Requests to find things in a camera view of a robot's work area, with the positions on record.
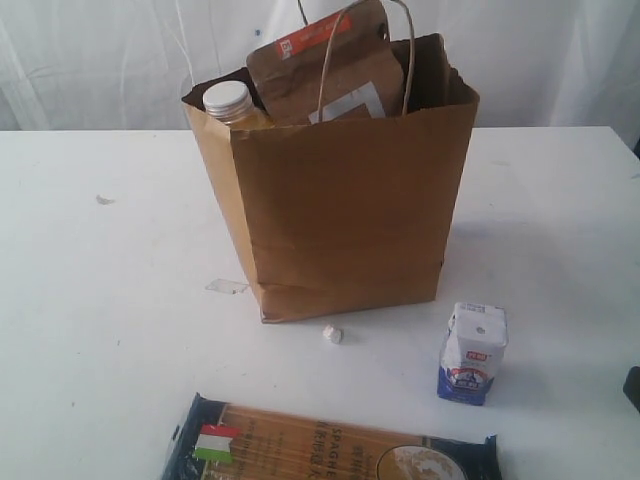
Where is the yellow millet bottle white cap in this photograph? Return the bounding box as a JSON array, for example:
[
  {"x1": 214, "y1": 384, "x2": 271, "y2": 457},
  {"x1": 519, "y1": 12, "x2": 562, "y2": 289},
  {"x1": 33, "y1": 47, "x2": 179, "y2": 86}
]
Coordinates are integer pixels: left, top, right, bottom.
[{"x1": 202, "y1": 80, "x2": 274, "y2": 130}]

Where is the small white candy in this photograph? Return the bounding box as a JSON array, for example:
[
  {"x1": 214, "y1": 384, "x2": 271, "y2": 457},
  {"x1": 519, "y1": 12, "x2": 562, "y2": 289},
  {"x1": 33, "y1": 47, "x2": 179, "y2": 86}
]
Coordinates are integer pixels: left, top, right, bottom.
[{"x1": 323, "y1": 325, "x2": 344, "y2": 345}]

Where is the clear tape piece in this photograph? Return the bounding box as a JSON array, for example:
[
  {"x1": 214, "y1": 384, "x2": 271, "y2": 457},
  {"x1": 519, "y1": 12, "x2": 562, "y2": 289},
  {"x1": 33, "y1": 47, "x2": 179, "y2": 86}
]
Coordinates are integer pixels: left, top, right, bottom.
[{"x1": 205, "y1": 278, "x2": 249, "y2": 295}]

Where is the small white blue milk carton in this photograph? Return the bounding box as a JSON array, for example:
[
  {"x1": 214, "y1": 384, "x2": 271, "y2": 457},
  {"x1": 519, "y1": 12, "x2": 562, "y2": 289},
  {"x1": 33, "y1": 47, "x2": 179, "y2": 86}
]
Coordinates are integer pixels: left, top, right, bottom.
[{"x1": 437, "y1": 302, "x2": 508, "y2": 406}]

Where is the brown paper bag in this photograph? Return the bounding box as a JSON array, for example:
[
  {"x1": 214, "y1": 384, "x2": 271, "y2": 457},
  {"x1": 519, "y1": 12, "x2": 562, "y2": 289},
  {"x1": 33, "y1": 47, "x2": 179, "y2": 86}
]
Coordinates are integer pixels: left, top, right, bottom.
[{"x1": 182, "y1": 27, "x2": 479, "y2": 323}]

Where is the spaghetti packet dark blue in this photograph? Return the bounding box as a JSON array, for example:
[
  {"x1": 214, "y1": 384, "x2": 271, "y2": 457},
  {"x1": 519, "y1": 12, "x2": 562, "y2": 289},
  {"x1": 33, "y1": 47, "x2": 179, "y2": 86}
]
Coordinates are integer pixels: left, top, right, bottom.
[{"x1": 162, "y1": 395, "x2": 502, "y2": 479}]

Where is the brown snack pouch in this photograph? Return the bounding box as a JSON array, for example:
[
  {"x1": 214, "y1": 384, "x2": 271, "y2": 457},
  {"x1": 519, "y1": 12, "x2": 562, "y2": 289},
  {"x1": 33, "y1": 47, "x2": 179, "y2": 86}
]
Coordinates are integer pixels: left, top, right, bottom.
[{"x1": 246, "y1": 1, "x2": 405, "y2": 125}]

